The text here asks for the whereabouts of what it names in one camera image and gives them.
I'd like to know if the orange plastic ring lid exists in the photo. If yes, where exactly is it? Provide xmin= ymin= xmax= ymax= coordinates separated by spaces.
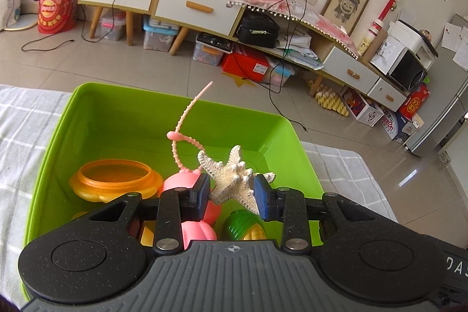
xmin=69 ymin=159 xmax=164 ymax=203

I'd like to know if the green plastic storage box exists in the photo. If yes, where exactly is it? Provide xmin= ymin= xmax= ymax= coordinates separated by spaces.
xmin=20 ymin=81 xmax=325 ymax=302

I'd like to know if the silver refrigerator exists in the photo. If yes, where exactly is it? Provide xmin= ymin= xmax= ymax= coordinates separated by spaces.
xmin=404 ymin=13 xmax=468 ymax=156

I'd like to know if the black microwave oven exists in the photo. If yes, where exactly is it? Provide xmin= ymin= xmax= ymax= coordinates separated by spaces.
xmin=370 ymin=35 xmax=428 ymax=93

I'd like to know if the pink checked cloth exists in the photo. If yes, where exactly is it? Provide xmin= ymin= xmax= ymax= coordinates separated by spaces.
xmin=227 ymin=0 xmax=359 ymax=59

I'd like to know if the red box under cabinet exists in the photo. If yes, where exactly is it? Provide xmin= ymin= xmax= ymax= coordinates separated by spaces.
xmin=221 ymin=43 xmax=270 ymax=82

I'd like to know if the wooden white TV cabinet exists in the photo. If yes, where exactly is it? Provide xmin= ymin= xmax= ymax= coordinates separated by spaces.
xmin=78 ymin=0 xmax=407 ymax=111

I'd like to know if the pink toy with beaded strap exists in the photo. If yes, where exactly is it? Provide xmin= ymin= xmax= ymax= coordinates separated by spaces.
xmin=159 ymin=82 xmax=222 ymax=249

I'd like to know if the red cartoon bucket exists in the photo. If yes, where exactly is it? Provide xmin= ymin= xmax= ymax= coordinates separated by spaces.
xmin=37 ymin=0 xmax=78 ymax=35

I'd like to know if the white starfish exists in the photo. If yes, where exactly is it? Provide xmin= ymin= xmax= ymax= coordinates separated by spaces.
xmin=197 ymin=145 xmax=276 ymax=215

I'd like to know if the black bag on shelf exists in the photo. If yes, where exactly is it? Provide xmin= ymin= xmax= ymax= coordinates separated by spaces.
xmin=235 ymin=10 xmax=280 ymax=48

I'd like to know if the grey checked tablecloth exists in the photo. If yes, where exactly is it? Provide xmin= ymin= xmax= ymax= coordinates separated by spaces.
xmin=1 ymin=85 xmax=396 ymax=307

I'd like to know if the white printer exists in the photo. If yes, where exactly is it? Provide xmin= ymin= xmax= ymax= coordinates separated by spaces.
xmin=387 ymin=20 xmax=439 ymax=70

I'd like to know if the green yellow toy corn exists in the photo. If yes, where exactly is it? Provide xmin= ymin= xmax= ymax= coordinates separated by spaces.
xmin=221 ymin=209 xmax=266 ymax=241

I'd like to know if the framed cartoon girl picture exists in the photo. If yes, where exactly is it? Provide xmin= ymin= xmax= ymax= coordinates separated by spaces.
xmin=321 ymin=0 xmax=370 ymax=35

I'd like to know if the clear storage bin blue lid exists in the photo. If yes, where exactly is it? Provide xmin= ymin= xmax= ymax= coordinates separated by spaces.
xmin=143 ymin=15 xmax=179 ymax=52

